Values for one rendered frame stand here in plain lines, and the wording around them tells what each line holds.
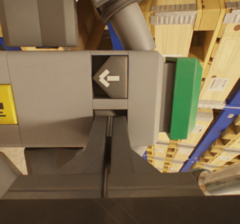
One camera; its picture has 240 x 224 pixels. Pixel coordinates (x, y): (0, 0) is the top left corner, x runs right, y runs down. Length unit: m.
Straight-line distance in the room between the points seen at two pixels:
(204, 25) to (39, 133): 0.93
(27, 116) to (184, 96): 0.14
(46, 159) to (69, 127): 0.05
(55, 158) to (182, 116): 0.14
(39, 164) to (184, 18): 0.90
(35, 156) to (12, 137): 0.03
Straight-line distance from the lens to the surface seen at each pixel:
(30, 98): 0.17
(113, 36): 1.15
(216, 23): 1.02
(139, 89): 0.15
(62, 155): 0.19
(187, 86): 0.17
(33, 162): 0.20
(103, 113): 0.16
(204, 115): 1.79
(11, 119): 0.18
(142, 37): 0.16
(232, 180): 0.97
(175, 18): 0.97
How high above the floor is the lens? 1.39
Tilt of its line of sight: 14 degrees down
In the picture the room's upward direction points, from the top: 94 degrees clockwise
